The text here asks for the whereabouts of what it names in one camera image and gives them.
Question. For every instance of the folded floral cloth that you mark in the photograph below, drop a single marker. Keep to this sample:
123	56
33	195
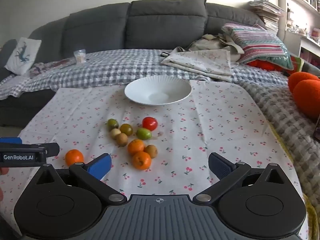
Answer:
200	62

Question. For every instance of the grey knit blanket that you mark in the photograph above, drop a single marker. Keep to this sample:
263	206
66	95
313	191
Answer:
282	120

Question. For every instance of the dark floral cloth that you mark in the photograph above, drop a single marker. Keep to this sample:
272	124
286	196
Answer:
50	66

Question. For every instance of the orange plush toy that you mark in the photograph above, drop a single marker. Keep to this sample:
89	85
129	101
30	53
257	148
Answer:
307	92

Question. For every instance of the brown round fruit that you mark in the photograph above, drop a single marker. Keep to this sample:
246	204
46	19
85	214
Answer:
151	151
122	139

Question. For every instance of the red tomato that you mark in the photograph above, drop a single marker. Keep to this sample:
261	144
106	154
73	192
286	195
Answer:
150	123

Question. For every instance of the beige cloth bag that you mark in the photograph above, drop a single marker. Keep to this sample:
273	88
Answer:
212	42

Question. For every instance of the white cushion with blue print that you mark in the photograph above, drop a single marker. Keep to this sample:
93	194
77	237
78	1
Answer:
32	47

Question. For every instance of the striped patterned pillow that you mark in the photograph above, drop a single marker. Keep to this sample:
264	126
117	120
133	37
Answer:
257	42

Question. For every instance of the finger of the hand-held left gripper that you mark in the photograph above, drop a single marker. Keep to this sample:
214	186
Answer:
52	149
10	140

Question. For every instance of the white bookshelf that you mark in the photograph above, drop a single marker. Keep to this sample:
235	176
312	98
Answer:
307	45

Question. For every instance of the yellow-green tomato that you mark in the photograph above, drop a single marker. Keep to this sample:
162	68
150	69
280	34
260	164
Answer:
126	129

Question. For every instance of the orange mandarin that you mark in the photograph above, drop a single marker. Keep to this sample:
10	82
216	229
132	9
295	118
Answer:
141	160
136	147
74	157

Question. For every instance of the small black object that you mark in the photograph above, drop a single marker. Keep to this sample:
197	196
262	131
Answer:
165	54

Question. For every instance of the green oval fruit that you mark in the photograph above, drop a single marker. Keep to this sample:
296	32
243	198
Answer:
144	134

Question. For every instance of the grey checked blanket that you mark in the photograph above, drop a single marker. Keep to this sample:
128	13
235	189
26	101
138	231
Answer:
112	67

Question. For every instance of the small clear plastic bag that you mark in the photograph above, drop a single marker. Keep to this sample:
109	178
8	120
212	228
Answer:
80	56

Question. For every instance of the small pale brown fruit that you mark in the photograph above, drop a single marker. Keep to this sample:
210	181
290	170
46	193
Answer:
115	132

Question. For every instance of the cherry print cloth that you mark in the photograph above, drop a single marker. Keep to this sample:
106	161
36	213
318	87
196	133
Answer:
225	130

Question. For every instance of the stack of magazines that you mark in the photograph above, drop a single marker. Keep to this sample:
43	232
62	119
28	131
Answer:
268	15

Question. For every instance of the small green tomato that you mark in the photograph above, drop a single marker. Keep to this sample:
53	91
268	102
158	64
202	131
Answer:
113	124

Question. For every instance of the white ribbed plate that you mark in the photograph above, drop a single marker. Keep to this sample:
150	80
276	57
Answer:
158	90

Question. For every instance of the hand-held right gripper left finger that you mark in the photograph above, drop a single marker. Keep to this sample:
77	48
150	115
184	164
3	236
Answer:
100	167

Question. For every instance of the grey sofa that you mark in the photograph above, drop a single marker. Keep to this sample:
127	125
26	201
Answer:
162	22

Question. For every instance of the person's left hand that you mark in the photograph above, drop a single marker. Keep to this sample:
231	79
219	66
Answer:
3	171

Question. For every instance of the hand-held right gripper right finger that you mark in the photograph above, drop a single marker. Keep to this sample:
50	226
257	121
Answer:
220	167

